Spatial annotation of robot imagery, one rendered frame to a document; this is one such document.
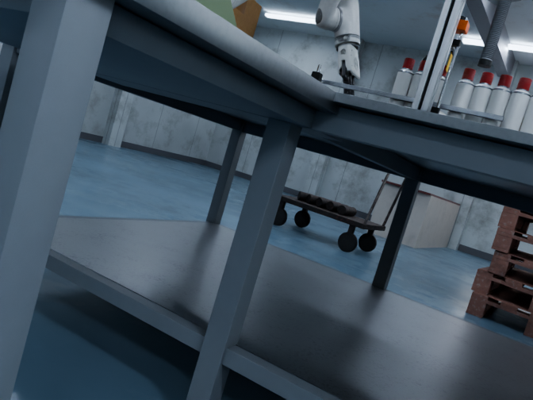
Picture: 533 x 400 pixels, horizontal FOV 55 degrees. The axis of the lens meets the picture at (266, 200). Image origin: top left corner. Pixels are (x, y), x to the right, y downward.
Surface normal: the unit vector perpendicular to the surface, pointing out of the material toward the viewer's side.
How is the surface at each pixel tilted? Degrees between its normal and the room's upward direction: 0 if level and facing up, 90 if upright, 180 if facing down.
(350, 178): 90
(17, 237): 90
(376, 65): 90
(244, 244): 90
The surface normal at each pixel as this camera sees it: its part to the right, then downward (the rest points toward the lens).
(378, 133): -0.46, -0.06
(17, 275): 0.81, 0.29
